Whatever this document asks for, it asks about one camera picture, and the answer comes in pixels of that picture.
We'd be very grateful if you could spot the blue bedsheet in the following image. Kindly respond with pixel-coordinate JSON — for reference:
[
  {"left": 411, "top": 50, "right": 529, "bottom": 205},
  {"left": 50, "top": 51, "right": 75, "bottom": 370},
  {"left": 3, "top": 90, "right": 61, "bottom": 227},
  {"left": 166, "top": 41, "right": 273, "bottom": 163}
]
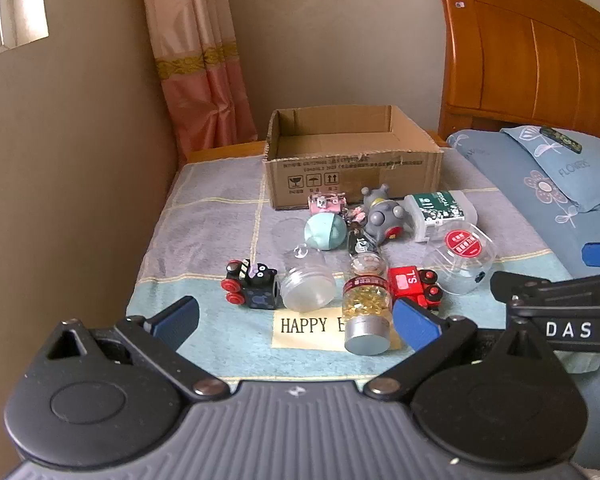
[{"left": 445, "top": 129, "right": 600, "bottom": 281}]

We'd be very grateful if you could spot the clear jar with frosted lid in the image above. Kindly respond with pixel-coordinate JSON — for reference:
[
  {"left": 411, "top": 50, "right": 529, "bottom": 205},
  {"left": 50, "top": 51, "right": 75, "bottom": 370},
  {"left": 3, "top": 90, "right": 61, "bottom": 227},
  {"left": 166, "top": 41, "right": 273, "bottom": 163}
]
[{"left": 278, "top": 249, "right": 338, "bottom": 311}]

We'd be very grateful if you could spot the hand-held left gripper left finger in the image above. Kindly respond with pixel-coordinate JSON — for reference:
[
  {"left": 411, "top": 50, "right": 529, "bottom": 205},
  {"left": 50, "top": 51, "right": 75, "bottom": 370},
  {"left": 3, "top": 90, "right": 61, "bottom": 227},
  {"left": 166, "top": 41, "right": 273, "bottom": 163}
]
[{"left": 45, "top": 296, "right": 231, "bottom": 402}]

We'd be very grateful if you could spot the grey and blue checked tablecloth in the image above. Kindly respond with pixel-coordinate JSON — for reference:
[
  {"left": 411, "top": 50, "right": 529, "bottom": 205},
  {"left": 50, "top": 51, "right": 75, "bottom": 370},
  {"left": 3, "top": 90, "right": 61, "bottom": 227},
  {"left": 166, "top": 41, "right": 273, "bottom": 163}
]
[{"left": 125, "top": 147, "right": 576, "bottom": 386}]

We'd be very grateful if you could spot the wooden headboard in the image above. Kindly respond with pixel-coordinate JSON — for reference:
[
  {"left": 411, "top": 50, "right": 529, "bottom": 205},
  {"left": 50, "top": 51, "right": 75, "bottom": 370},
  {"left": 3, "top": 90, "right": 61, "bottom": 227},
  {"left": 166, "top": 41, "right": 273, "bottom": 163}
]
[{"left": 432, "top": 0, "right": 600, "bottom": 141}]

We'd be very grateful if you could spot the clear container with red label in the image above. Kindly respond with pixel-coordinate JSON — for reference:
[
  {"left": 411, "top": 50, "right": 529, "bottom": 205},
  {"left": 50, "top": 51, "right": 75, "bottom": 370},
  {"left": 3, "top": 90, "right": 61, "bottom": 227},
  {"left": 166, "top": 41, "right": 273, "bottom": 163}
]
[{"left": 420, "top": 223, "right": 498, "bottom": 297}]

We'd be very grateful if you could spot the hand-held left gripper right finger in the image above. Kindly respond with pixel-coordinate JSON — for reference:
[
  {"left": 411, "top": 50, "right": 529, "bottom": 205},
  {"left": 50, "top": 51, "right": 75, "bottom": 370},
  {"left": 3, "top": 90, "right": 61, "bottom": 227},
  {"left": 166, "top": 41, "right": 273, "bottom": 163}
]
[{"left": 362, "top": 297, "right": 556, "bottom": 403}]

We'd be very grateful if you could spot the pink curtain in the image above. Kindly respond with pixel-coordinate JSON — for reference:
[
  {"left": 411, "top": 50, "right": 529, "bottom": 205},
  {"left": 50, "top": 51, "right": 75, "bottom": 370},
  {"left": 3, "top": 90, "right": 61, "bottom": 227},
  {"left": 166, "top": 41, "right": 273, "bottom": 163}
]
[{"left": 137, "top": 0, "right": 258, "bottom": 153}]

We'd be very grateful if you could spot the red toy train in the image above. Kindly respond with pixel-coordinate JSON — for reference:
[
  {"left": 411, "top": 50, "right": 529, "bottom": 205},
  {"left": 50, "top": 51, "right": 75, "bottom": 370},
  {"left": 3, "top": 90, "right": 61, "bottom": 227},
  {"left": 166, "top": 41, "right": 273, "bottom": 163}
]
[{"left": 386, "top": 266, "right": 443, "bottom": 313}]

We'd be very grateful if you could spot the yellow paper note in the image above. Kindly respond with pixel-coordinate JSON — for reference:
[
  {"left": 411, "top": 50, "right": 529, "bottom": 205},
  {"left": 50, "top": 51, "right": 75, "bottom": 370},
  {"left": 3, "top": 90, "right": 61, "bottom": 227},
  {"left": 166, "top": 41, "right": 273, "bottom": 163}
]
[{"left": 271, "top": 307, "right": 403, "bottom": 352}]

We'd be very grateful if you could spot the blue flower print pillow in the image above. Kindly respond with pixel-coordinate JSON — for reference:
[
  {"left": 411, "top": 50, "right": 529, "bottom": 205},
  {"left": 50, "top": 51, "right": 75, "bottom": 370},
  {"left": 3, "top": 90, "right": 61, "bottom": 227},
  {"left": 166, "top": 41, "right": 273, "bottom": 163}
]
[{"left": 500, "top": 125, "right": 600, "bottom": 213}]

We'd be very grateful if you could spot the small clear round jar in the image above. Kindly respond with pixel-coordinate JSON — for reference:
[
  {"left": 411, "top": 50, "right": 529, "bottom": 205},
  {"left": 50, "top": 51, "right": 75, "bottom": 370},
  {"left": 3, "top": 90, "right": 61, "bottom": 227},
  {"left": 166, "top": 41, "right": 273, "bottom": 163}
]
[{"left": 350, "top": 252, "right": 386, "bottom": 281}]

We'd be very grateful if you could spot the clear bottle of yellow capsules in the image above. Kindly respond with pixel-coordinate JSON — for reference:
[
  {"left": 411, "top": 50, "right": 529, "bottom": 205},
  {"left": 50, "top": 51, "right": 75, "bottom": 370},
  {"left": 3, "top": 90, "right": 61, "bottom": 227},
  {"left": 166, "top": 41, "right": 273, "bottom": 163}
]
[{"left": 341, "top": 275, "right": 395, "bottom": 356}]

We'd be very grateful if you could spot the green and white plastic box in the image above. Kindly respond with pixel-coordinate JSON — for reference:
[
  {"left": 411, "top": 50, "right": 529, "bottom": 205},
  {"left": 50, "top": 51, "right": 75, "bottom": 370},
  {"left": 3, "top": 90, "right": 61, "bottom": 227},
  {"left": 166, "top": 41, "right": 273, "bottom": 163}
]
[{"left": 404, "top": 190, "right": 481, "bottom": 243}]

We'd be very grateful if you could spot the black toy train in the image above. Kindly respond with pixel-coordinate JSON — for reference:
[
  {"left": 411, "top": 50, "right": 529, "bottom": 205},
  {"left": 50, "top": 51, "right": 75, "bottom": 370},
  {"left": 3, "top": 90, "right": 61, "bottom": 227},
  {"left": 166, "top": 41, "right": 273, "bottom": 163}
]
[{"left": 221, "top": 259, "right": 281, "bottom": 310}]

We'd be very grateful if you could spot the dark green flat case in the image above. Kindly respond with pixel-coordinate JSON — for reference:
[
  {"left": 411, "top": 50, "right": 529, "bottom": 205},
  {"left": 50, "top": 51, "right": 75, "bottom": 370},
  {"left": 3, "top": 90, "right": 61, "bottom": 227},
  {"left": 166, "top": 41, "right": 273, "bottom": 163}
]
[{"left": 540, "top": 127, "right": 583, "bottom": 153}]

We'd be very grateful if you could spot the teal plastic ball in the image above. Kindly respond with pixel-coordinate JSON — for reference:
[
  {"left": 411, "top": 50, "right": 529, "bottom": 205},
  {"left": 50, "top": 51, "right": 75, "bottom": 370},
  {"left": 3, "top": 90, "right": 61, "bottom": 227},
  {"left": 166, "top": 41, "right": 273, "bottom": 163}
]
[{"left": 304, "top": 212, "right": 348, "bottom": 251}]

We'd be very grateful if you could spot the brown cardboard box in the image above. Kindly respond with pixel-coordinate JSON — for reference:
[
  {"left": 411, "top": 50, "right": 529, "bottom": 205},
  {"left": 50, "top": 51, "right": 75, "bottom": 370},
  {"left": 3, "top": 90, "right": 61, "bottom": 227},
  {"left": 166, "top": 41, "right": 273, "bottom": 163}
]
[{"left": 262, "top": 105, "right": 443, "bottom": 210}]

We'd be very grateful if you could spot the grey round robot toy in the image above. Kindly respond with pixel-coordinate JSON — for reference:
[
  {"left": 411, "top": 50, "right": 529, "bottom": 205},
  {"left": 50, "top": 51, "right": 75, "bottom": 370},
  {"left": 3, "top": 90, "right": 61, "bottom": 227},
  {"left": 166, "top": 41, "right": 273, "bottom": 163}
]
[{"left": 361, "top": 186, "right": 406, "bottom": 246}]

